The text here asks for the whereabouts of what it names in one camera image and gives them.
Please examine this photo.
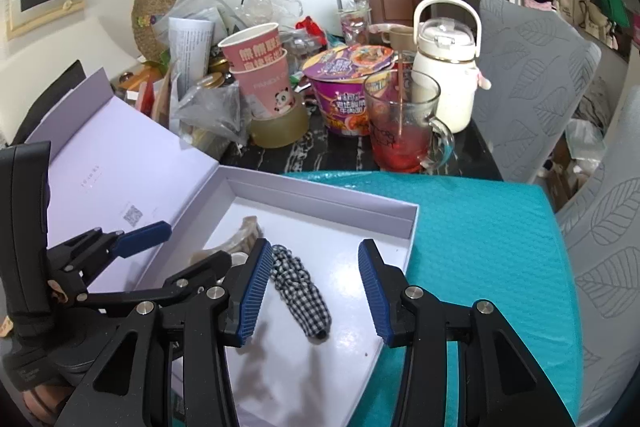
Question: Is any person's left hand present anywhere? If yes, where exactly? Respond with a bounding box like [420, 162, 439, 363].
[22, 382, 76, 423]

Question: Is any grey leaf-pattern chair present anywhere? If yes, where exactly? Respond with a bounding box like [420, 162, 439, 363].
[472, 0, 603, 182]
[555, 87, 640, 427]

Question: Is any purple instant noodle bowl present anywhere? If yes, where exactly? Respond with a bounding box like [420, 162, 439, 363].
[301, 44, 398, 138]

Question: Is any clear plastic cup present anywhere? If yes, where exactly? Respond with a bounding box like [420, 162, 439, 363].
[337, 7, 373, 45]

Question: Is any black panel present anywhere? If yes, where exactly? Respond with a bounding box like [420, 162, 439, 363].
[10, 59, 88, 145]

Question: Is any red orange carton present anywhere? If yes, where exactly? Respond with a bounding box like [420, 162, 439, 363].
[120, 67, 171, 128]

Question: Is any glass mug with red drink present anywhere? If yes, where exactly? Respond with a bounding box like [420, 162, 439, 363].
[362, 71, 456, 172]

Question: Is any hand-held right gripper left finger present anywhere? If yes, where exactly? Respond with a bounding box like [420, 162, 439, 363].
[52, 237, 276, 427]

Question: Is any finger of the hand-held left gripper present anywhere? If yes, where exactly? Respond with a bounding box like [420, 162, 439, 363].
[47, 222, 172, 280]
[75, 253, 234, 309]

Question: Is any round woven trivet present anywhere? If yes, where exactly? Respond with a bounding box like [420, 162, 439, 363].
[131, 0, 180, 60]

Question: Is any white kettle bottle with handle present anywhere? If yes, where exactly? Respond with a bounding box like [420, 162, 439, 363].
[411, 0, 493, 134]

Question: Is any white gift box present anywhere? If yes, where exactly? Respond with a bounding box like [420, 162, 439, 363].
[22, 67, 421, 427]

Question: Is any teal bubble mat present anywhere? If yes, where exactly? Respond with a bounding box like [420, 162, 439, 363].
[282, 169, 586, 427]

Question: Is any pink paper cup with panda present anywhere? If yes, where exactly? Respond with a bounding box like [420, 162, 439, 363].
[230, 49, 297, 120]

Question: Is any clear packing tape roll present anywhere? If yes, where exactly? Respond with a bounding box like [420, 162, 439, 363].
[249, 92, 311, 148]

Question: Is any rolled printed leaflet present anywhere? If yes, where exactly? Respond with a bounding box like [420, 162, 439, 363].
[167, 18, 216, 92]

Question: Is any red ornament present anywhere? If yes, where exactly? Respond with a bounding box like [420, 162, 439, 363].
[295, 16, 328, 48]

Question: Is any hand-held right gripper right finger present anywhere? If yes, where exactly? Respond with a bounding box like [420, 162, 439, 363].
[356, 238, 576, 427]

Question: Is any crumpled clear plastic bag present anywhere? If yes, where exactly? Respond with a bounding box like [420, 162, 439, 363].
[235, 0, 303, 28]

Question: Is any thin wooden stir stick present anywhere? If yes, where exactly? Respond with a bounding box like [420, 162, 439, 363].
[396, 52, 407, 142]

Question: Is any beige cup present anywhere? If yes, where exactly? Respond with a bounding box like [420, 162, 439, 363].
[387, 26, 416, 52]

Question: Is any black white gingham scrunchie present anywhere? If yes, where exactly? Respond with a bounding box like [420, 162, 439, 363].
[270, 244, 332, 342]

